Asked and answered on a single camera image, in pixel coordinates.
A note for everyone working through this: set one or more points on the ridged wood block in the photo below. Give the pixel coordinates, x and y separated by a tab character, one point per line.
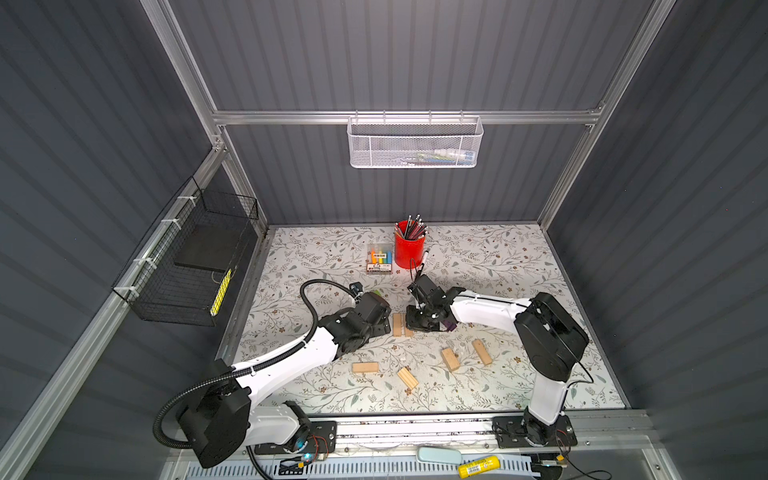
405	375

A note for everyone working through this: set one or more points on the clear box coloured chalks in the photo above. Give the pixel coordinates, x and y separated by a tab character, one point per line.
380	258

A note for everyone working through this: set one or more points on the red pencil cup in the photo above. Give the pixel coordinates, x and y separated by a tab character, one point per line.
408	253

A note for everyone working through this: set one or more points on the white vented cable duct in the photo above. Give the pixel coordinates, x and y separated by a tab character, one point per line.
395	467

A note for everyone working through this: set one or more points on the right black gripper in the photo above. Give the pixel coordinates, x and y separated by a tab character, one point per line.
410	322

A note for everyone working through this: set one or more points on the light blue eraser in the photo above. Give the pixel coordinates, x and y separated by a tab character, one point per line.
439	455

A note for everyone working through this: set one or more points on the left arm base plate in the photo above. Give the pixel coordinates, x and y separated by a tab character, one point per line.
313	438

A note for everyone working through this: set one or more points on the yellow ruler in basket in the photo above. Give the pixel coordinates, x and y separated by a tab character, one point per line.
221	293

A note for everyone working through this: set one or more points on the black wire wall basket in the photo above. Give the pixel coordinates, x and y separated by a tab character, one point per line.
207	232

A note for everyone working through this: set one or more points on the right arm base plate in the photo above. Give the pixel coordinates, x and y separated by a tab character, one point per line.
517	431

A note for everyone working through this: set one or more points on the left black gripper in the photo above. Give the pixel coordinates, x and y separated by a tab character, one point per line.
383	326

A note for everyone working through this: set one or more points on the yellow glue stick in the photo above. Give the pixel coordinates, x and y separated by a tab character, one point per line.
479	466

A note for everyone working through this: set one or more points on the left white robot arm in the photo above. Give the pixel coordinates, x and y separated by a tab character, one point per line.
226	413

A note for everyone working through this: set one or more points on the white wire mesh basket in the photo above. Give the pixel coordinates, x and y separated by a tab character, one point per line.
414	142

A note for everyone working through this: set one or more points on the black marker pen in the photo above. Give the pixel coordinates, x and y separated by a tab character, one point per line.
420	267

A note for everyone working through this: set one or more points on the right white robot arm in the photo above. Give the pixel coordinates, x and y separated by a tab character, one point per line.
553	341

